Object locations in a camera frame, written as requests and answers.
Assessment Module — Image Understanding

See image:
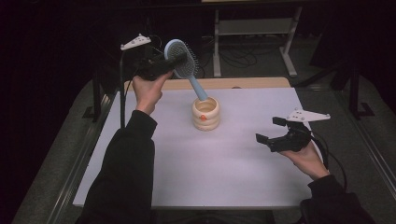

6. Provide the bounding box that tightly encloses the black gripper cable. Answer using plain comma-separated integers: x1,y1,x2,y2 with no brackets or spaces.
119,49,128,129
309,133,348,191

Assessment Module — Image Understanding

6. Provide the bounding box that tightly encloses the person's left hand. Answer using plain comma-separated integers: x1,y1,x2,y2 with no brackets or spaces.
132,70,174,117

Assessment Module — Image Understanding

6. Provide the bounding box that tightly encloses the white table cover board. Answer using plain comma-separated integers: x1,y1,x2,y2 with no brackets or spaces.
72,87,325,208

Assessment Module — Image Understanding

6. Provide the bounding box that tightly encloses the cream ribbed cup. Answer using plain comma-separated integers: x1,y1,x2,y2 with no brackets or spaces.
191,96,221,132

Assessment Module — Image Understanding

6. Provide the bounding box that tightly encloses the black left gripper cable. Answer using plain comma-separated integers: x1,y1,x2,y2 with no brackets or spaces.
119,49,128,129

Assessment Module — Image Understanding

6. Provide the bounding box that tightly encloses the black metal stand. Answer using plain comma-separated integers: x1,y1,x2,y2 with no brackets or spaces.
330,60,376,121
81,68,108,123

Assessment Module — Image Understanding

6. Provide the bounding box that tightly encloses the person's right hand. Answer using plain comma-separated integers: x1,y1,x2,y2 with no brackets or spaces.
279,142,331,182

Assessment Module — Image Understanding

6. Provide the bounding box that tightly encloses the white metal table frame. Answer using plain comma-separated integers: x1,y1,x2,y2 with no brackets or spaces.
212,5,304,78

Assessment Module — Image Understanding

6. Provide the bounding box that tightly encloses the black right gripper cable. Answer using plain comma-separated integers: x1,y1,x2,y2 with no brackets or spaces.
309,133,348,191

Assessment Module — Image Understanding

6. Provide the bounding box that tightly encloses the light blue hairbrush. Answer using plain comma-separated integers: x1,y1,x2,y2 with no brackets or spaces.
163,38,209,103

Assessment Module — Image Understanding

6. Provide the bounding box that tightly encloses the wooden table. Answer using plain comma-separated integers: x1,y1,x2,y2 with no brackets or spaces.
123,77,291,92

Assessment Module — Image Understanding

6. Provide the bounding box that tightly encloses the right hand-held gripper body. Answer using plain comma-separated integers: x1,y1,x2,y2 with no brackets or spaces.
267,107,332,153

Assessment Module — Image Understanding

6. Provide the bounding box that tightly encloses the metal floor rail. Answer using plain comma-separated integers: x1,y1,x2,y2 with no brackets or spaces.
46,92,114,224
335,90,396,200

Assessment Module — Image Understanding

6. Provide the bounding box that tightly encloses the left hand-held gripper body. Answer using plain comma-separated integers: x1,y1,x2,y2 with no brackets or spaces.
120,33,176,82

